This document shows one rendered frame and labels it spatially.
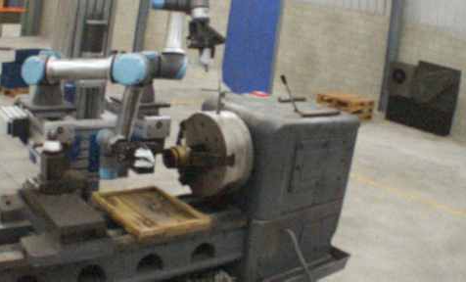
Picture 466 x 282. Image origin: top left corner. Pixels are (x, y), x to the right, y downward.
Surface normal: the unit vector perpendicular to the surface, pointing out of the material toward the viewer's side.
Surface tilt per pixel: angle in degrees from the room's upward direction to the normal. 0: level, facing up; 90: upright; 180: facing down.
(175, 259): 88
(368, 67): 90
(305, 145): 90
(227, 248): 88
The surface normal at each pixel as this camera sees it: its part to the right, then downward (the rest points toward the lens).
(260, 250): 0.65, 0.27
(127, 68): 0.07, 0.24
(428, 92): -0.66, 0.09
